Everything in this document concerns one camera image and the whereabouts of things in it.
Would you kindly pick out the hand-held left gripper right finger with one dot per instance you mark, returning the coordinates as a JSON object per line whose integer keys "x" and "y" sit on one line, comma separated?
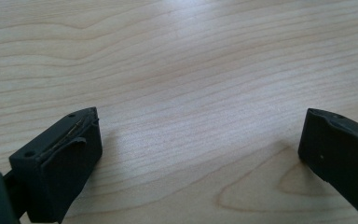
{"x": 338, "y": 149}

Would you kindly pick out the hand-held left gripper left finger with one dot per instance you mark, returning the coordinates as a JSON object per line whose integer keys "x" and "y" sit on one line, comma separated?
{"x": 56, "y": 174}

